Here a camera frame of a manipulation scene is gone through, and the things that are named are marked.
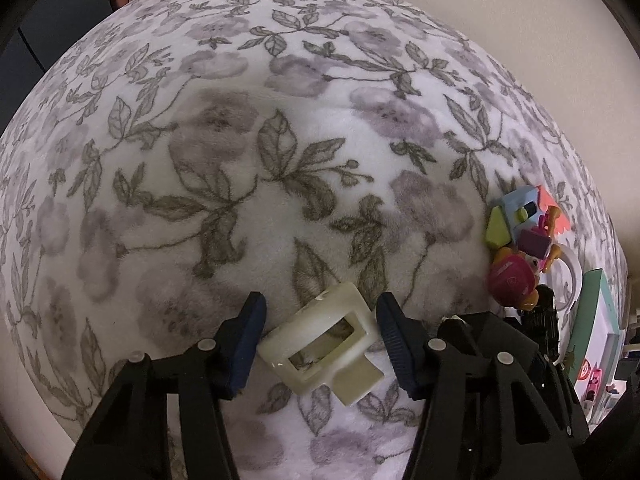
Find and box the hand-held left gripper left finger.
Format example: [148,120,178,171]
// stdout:
[60,291,267,480]

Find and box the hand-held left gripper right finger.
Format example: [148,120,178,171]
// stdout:
[376,292,583,480]

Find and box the cream hair claw clip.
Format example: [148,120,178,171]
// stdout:
[256,281,385,406]

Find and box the black rectangular box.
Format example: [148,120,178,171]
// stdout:
[437,310,551,368]

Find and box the pink toy figure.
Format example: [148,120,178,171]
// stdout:
[487,247,551,313]

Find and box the black oblong remote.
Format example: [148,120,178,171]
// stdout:
[525,285,561,361]

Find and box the colourful toy house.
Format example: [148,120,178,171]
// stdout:
[485,185,573,256]

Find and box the teal and white box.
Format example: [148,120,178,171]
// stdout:
[567,269,627,406]

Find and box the floral grey white blanket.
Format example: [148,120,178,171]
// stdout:
[0,0,628,480]

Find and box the dark blue cabinet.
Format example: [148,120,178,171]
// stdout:
[0,0,113,126]

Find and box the white plastic ring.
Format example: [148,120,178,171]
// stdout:
[547,242,583,311]

